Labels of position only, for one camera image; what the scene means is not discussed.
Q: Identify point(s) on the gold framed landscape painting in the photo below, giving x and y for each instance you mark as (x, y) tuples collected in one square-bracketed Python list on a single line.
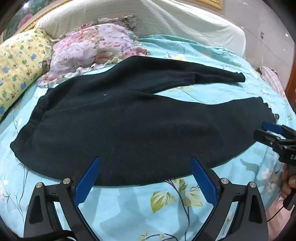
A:
[(24, 17)]

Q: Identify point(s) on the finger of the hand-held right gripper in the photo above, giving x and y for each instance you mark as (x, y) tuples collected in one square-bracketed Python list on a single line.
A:
[(271, 127), (263, 136)]

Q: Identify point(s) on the light blue floral bed sheet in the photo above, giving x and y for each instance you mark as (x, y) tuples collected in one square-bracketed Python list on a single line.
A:
[(129, 213)]

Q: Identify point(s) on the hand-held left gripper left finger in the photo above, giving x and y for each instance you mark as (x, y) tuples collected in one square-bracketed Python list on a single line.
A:
[(86, 183)]

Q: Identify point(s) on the pink plaid cloth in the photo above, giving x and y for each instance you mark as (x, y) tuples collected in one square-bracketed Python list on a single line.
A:
[(275, 81)]

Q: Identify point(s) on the black pants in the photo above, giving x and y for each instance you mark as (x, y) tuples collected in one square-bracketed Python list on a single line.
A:
[(129, 129)]

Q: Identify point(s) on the person's right hand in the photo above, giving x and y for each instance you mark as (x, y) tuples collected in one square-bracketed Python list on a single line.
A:
[(289, 187)]

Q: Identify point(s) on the yellow printed pillow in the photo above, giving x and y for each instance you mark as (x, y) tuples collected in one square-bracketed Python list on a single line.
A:
[(18, 69)]

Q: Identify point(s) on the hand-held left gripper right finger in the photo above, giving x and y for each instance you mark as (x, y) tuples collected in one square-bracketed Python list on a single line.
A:
[(203, 183)]

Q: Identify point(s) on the white ribbed headboard cover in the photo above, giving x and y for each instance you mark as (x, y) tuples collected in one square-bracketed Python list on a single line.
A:
[(173, 20)]

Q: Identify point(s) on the brown wooden cabinet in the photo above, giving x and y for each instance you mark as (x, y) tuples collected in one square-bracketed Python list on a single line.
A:
[(291, 85)]

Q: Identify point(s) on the pink floral ruffled pillow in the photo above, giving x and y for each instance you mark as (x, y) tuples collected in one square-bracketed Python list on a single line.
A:
[(92, 46)]

